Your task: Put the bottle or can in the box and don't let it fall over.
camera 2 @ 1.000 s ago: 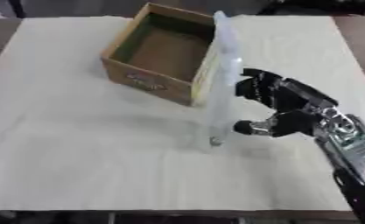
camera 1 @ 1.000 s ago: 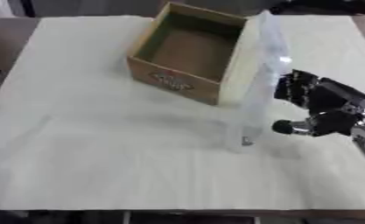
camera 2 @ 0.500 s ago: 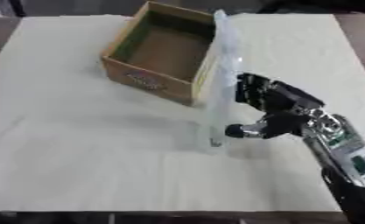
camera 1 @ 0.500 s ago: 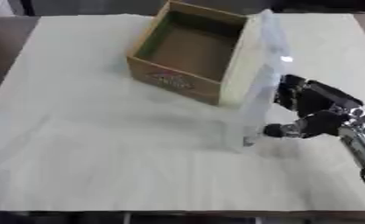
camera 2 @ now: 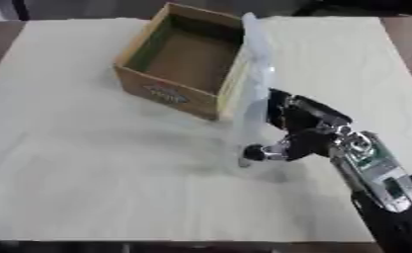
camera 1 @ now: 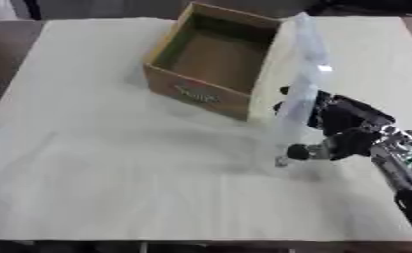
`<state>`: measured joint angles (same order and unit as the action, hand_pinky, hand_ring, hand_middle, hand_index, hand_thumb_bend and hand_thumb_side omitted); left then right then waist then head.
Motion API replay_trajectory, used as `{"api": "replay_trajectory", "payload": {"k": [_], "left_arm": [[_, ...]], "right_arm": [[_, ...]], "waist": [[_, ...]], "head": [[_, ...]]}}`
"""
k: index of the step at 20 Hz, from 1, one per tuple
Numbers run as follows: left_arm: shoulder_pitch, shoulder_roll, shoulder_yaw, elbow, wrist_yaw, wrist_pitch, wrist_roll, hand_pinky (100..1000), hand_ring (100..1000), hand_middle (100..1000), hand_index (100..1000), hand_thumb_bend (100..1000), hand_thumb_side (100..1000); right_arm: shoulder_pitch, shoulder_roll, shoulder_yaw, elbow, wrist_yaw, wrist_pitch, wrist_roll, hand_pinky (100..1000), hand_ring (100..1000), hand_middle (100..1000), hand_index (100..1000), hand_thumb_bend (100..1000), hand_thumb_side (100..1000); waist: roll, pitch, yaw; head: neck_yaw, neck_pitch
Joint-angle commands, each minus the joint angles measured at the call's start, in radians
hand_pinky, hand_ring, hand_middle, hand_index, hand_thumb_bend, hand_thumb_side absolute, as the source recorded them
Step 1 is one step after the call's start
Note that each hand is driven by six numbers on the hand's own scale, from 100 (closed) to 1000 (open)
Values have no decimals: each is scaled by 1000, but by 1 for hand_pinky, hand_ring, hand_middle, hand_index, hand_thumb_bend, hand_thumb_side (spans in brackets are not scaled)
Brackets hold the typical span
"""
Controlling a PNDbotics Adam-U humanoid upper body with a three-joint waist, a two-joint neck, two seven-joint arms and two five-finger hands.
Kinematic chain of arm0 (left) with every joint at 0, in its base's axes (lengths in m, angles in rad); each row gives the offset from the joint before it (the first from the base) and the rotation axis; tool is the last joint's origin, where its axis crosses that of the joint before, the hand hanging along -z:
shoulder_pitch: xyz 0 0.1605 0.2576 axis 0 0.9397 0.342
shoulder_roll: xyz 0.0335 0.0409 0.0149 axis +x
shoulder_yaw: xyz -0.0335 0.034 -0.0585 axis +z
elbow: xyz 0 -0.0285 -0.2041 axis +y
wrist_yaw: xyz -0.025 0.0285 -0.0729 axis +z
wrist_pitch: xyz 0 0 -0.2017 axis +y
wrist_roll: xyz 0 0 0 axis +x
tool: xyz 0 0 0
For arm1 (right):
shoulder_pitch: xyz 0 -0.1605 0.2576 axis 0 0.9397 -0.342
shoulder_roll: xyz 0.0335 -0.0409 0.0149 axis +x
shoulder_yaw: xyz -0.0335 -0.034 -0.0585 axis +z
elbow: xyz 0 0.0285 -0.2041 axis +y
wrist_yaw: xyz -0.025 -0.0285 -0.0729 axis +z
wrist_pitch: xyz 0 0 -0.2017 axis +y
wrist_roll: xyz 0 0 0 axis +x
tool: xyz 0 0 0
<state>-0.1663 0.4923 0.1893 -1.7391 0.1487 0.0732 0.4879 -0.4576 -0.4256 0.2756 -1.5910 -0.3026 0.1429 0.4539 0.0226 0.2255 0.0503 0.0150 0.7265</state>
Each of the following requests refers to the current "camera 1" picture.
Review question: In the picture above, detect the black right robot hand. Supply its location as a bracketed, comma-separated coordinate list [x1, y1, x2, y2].
[271, 85, 399, 162]

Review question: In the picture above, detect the clear plastic bottle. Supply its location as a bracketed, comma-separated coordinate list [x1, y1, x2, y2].
[273, 11, 336, 168]

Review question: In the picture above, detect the tan cardboard box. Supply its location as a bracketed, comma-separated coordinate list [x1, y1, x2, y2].
[143, 1, 284, 122]

